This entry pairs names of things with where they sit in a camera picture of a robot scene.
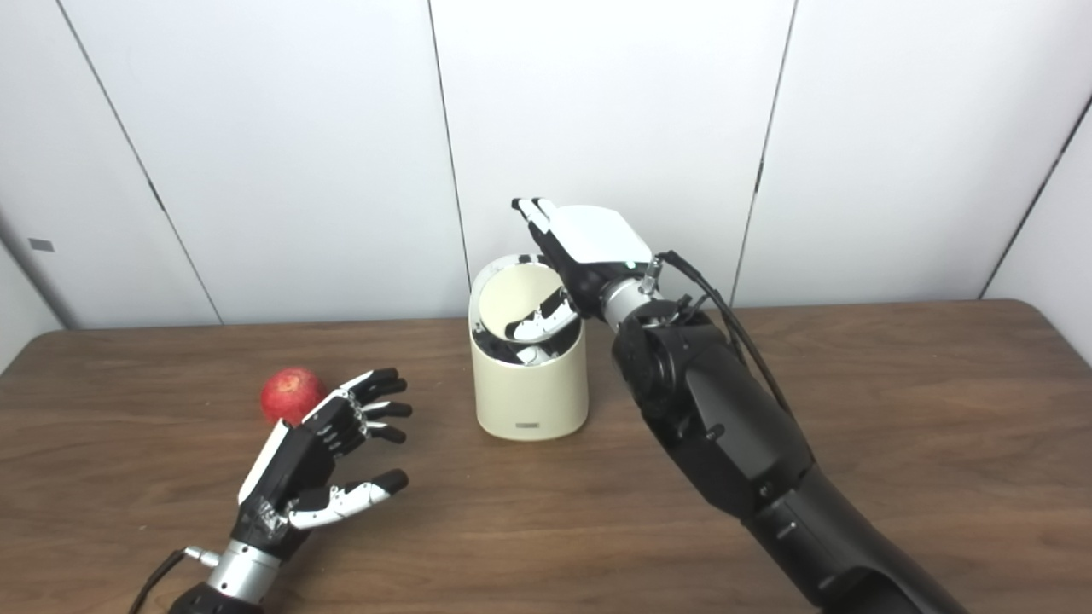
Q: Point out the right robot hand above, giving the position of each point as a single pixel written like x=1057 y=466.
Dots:
x=597 y=239

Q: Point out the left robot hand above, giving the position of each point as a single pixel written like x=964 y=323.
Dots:
x=294 y=465

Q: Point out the red apple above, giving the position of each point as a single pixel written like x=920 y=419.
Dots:
x=288 y=395

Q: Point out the cream round bin lid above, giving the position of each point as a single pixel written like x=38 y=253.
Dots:
x=512 y=294

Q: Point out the cream-colored bin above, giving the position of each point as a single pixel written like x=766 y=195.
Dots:
x=533 y=392

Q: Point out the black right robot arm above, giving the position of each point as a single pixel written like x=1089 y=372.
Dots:
x=725 y=426

